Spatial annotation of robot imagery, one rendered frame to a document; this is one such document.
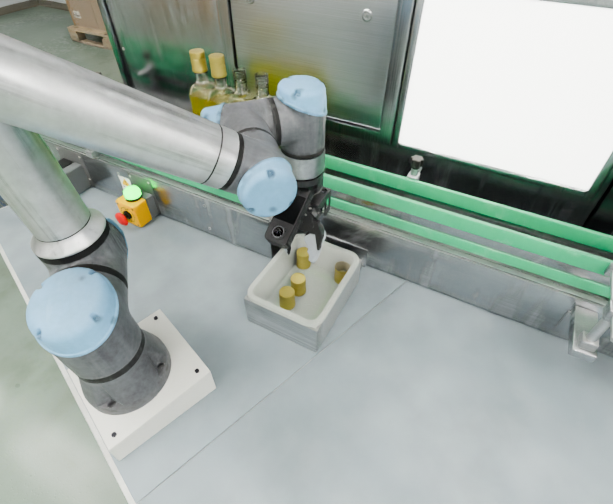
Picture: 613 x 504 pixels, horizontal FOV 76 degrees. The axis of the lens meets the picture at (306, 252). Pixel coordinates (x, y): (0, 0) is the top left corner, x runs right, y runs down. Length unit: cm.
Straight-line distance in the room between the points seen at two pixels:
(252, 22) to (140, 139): 67
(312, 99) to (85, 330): 45
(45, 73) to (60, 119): 4
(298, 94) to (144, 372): 51
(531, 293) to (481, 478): 36
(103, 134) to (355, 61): 64
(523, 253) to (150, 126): 70
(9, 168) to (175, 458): 51
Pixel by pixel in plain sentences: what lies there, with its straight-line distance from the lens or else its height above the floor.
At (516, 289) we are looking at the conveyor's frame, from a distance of 92.
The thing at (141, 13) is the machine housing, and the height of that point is 116.
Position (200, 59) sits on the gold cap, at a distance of 102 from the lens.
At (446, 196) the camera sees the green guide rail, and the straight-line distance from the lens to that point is 92.
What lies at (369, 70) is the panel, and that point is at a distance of 96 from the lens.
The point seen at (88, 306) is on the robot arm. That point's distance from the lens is 63.
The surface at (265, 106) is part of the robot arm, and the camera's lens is 62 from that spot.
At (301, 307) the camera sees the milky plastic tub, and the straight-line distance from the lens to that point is 88.
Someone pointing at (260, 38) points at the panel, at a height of 117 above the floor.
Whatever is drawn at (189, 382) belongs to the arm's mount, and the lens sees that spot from 77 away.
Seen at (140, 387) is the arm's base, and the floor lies 85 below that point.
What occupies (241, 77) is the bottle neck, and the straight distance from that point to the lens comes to 96.
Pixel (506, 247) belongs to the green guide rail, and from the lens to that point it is 88.
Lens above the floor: 147
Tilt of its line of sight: 45 degrees down
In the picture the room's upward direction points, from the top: straight up
